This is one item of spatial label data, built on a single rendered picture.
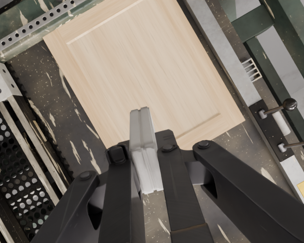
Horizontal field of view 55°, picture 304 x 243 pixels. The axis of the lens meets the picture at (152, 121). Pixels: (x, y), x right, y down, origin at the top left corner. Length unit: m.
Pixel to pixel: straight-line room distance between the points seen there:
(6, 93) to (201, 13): 0.66
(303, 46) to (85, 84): 0.70
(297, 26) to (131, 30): 0.52
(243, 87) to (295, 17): 0.27
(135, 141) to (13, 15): 0.94
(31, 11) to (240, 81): 0.70
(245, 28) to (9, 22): 0.77
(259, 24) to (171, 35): 0.31
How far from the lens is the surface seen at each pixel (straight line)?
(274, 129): 0.99
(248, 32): 1.09
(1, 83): 1.03
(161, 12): 1.01
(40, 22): 1.03
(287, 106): 0.89
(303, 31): 1.05
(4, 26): 1.08
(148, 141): 0.16
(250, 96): 0.97
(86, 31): 1.02
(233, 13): 1.50
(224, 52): 0.97
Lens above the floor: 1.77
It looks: 34 degrees down
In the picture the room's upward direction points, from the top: 151 degrees clockwise
